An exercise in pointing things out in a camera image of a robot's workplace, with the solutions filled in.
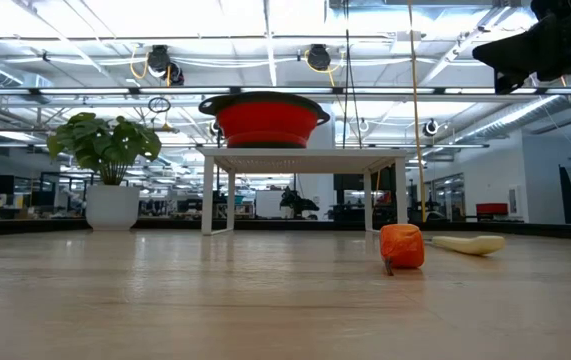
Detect red collapsible colander bowl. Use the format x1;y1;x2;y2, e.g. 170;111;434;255
198;90;332;150

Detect small orange-yellow stemmed fruit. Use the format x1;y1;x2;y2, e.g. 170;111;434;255
378;223;426;277

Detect red box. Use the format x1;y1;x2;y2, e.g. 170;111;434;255
475;202;509;217

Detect white perforated shelf riser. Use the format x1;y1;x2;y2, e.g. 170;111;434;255
198;147;409;237

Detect green plant in white pot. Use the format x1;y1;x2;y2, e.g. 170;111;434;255
46;111;163;232

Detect knife with wooden handle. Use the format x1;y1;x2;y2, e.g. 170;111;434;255
423;234;507;257

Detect black aluminium table frame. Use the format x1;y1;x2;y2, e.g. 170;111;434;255
0;217;571;242

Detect black hanging ring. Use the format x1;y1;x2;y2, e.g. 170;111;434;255
147;96;172;115

